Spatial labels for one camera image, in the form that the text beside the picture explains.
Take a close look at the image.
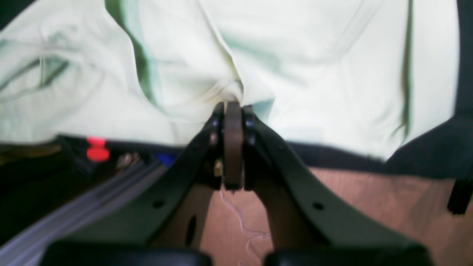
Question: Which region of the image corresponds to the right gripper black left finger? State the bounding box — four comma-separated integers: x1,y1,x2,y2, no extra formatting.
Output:
67,102,224,246

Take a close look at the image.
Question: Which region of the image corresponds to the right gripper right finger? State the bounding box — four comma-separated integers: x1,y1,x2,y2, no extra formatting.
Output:
242,106,418,248

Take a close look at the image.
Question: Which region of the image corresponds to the light green T-shirt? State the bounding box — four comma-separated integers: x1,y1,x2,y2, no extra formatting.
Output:
0,0,460,161

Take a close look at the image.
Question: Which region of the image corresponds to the red black clamp right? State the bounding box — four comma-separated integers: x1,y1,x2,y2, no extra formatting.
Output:
86,136,110,162

